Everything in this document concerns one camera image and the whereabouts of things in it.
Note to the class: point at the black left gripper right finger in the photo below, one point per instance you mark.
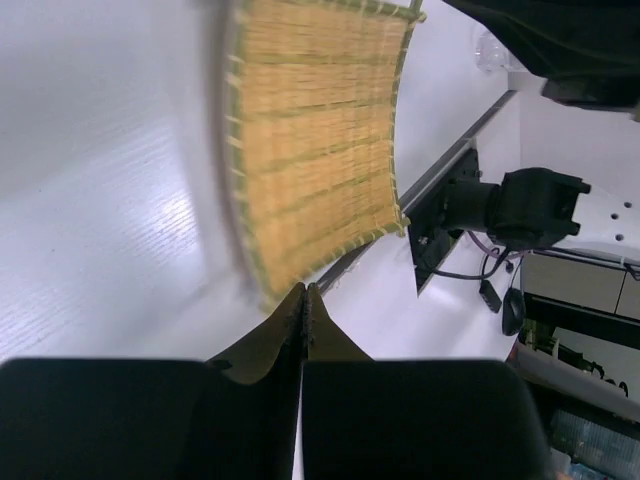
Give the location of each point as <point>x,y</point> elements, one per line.
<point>412,419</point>

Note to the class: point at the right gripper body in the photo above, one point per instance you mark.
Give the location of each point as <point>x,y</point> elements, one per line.
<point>587,51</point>

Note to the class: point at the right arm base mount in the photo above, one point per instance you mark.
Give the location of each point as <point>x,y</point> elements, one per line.
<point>429,243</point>

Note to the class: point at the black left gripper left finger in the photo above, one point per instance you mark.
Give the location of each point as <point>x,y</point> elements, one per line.
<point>230,417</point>

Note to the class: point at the bamboo mat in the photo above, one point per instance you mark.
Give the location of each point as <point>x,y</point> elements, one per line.
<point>312,90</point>

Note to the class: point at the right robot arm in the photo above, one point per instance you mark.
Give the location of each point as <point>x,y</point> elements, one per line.
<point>539,209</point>

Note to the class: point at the black computer mouse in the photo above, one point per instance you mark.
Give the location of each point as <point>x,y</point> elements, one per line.
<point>514,312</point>

